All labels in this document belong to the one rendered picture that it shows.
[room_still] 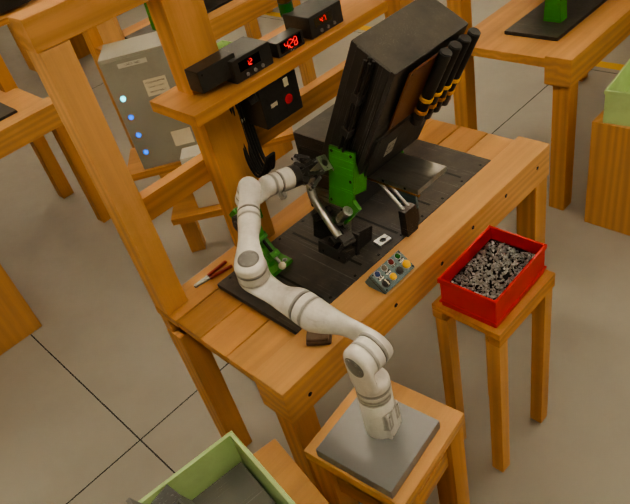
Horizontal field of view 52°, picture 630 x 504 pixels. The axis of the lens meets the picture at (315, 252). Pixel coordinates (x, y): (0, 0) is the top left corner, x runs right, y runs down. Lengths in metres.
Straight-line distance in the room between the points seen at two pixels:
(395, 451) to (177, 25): 1.35
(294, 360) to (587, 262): 1.97
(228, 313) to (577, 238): 2.09
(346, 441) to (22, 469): 1.98
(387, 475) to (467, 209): 1.08
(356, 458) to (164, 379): 1.79
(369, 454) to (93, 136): 1.16
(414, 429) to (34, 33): 1.41
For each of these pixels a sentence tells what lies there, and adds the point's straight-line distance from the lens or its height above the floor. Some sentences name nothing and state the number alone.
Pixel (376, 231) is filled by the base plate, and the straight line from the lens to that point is 2.36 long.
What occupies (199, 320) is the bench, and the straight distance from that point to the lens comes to 2.26.
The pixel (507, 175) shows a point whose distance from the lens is 2.57.
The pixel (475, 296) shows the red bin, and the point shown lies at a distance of 2.06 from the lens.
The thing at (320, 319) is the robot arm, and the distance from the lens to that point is 1.63.
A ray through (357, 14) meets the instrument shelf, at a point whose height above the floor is 1.54.
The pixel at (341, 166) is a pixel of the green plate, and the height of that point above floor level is 1.21.
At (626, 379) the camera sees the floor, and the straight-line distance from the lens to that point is 3.06.
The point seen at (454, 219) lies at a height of 0.90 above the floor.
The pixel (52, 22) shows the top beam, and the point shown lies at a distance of 1.87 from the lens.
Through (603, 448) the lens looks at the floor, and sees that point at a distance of 2.84.
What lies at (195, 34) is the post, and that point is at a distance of 2.09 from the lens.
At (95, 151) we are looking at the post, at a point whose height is 1.54.
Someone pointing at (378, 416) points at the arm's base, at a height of 0.98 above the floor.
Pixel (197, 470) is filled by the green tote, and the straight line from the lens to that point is 1.82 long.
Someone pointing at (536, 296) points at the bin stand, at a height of 0.79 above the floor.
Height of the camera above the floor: 2.36
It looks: 39 degrees down
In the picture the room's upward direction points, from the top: 15 degrees counter-clockwise
